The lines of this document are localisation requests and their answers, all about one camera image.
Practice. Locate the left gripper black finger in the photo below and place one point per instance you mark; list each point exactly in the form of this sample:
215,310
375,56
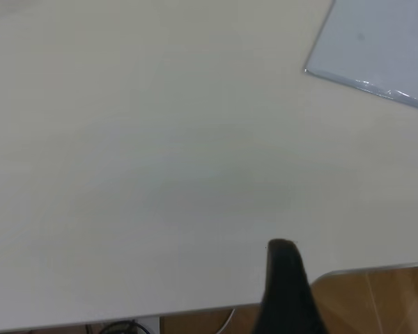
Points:
282,295

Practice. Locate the clear plastic bag red zipper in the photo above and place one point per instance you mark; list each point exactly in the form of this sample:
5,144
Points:
372,41

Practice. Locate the white table leg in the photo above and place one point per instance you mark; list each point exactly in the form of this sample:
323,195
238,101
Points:
155,325

